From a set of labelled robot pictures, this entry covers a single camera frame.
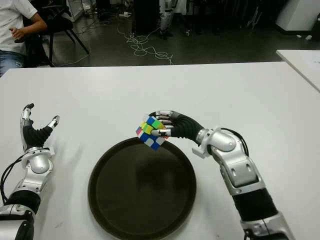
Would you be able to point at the small white floor object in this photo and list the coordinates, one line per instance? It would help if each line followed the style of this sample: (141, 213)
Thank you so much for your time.
(309, 37)

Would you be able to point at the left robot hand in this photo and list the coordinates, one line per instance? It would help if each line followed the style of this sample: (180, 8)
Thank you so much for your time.
(32, 137)

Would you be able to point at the person in white shirt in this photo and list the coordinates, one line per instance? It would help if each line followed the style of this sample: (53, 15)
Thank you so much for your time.
(12, 15)

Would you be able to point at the black wheeled stand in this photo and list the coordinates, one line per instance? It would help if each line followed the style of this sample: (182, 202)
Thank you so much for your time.
(187, 32)

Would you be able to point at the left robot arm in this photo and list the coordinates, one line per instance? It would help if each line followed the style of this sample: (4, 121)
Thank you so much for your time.
(38, 165)

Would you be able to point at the black chair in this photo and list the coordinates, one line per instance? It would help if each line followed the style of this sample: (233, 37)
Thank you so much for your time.
(57, 25)

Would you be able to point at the silver folded stand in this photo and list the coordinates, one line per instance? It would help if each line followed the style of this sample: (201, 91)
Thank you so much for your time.
(255, 17)

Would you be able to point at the white cabinet with dark base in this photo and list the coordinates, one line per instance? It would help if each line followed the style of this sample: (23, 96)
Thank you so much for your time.
(300, 12)

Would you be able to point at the grey humanoid robot legs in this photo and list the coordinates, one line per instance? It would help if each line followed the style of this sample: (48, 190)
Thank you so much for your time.
(165, 20)

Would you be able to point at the white power strip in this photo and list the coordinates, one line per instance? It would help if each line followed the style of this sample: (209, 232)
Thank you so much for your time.
(125, 15)

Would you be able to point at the white paper sheet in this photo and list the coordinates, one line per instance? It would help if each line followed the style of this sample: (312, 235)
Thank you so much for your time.
(313, 65)

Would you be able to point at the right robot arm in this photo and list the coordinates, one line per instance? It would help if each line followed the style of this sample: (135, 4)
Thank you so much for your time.
(225, 142)

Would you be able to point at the multicoloured Rubik's cube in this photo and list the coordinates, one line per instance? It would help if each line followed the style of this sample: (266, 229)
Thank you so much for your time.
(150, 143)

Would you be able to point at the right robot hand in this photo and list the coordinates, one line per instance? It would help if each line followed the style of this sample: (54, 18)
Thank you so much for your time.
(183, 127)

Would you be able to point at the white glass-front cabinet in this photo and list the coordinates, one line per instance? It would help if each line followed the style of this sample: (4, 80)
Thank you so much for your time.
(75, 10)

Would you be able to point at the dark brown round tray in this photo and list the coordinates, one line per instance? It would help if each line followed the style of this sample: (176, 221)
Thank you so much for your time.
(142, 195)

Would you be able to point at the white neighbouring table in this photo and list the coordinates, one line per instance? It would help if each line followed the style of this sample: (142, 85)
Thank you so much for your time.
(297, 60)

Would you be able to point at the black cabinet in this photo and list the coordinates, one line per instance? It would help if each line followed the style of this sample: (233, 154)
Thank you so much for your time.
(147, 17)

